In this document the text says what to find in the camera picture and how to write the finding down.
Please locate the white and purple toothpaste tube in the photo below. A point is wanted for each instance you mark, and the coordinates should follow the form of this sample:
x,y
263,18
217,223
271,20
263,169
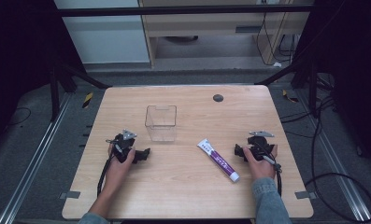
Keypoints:
x,y
218,160

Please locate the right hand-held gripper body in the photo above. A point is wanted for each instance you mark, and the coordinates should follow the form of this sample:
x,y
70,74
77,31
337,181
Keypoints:
x,y
260,143

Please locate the grey round table grommet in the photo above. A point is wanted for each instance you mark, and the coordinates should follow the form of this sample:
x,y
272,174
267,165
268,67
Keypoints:
x,y
218,98

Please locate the yellow and black tape strip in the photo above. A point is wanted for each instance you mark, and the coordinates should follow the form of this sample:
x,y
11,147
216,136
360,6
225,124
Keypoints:
x,y
289,96
87,99

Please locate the black horizontal frame bar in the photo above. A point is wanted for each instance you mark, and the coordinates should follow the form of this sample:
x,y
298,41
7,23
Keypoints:
x,y
186,10

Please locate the clear plastic box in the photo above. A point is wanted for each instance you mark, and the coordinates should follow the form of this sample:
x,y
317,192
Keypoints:
x,y
160,124

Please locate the white cabinet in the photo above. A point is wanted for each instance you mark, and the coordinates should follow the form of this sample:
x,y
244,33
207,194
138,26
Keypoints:
x,y
105,37

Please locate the person's right hand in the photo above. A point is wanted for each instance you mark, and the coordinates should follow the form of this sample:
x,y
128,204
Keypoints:
x,y
261,168

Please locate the dark curtain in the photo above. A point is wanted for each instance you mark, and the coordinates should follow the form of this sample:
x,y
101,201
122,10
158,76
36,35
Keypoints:
x,y
354,62
18,62

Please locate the black metal frame stand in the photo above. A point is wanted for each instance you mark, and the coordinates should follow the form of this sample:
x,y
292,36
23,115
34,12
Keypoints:
x,y
304,77
64,81

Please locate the aluminium floor rail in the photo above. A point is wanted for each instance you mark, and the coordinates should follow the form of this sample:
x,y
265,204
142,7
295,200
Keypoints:
x,y
339,161
33,161

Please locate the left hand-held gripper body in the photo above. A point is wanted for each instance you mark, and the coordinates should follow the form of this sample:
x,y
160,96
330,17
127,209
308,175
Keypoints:
x,y
123,146

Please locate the light wooden desk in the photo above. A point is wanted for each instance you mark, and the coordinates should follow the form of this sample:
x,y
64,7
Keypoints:
x,y
205,26

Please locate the person's left hand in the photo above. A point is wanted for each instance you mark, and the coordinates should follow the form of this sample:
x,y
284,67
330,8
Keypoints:
x,y
119,171

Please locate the grey metal table bracket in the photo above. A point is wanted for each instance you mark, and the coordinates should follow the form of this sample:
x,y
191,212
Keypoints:
x,y
305,195
69,195

